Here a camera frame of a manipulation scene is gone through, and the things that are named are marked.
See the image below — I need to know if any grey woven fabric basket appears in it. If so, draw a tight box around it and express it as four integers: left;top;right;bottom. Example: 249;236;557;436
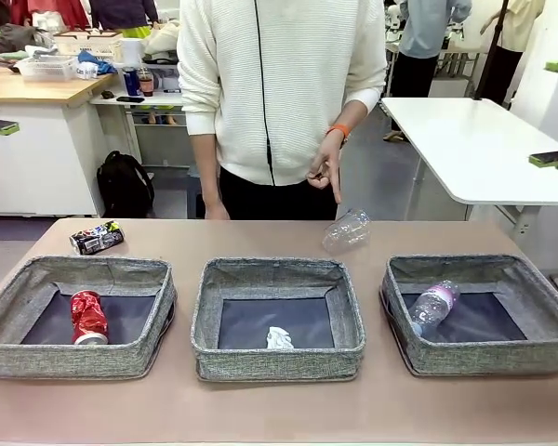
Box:
0;255;178;380
379;254;558;377
190;257;367;383

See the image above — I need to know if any white paper roll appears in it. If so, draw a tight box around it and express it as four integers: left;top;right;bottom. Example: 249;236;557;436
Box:
120;37;144;66

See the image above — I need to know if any person's left forearm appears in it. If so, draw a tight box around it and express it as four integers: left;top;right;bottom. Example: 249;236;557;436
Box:
327;98;372;136

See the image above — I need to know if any person in beige top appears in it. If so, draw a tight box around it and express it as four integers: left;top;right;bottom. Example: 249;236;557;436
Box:
481;0;548;107

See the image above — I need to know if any plastic cup with dark drink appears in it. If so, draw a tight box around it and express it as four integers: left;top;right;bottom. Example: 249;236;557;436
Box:
138;68;155;98

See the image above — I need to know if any black backpack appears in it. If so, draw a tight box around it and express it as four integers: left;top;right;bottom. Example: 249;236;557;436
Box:
96;151;155;219

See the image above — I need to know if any person's left hand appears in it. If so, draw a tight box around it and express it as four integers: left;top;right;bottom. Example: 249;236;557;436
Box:
305;133;344;205

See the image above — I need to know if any white crate with brown rim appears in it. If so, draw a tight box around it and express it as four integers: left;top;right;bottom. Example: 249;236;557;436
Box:
53;30;125;59

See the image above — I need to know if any white bag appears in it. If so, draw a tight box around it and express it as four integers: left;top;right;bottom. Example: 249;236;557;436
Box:
143;20;183;61

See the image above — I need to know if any white shelf table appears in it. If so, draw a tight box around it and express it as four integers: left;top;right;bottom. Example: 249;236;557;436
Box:
90;90;192;168

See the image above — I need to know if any blue cloth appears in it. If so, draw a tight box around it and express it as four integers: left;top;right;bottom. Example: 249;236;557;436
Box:
77;49;118;76

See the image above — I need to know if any clear bottle with blue cap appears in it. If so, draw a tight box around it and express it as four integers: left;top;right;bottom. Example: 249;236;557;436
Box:
407;280;461;338

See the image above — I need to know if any person's right hand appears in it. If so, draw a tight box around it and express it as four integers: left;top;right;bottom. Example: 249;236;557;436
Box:
204;202;232;221

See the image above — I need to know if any white paper ball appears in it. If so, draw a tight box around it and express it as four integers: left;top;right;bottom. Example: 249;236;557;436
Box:
266;325;294;350

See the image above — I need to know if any person in dark jacket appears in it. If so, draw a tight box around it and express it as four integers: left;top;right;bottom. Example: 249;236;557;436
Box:
90;0;162;30

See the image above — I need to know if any crushed clear plastic cup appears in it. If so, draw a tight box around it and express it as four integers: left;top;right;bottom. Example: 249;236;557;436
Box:
322;207;373;255

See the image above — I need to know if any white plastic basket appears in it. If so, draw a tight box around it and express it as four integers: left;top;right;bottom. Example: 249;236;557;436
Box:
16;54;79;83

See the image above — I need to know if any person in light blue shirt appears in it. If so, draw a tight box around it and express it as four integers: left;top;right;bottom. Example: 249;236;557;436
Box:
383;0;474;143

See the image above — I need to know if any person in red top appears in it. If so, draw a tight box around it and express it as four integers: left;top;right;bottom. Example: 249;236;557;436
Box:
11;0;92;30

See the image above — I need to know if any crushed red drink can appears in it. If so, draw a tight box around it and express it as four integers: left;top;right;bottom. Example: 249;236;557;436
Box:
70;290;110;346

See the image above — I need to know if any black stand pole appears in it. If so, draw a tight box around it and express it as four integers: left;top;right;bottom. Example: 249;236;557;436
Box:
474;0;511;101

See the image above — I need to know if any grey jacket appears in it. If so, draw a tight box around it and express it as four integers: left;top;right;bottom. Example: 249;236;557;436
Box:
0;22;46;55

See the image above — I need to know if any person in white sweater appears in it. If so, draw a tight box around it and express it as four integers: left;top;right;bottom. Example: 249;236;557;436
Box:
176;0;388;221

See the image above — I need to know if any dark blue tumbler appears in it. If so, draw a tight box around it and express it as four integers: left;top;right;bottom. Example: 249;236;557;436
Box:
123;66;140;97

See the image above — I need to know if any crushed black drink can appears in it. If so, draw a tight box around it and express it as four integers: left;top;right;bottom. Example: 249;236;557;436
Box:
69;220;126;256

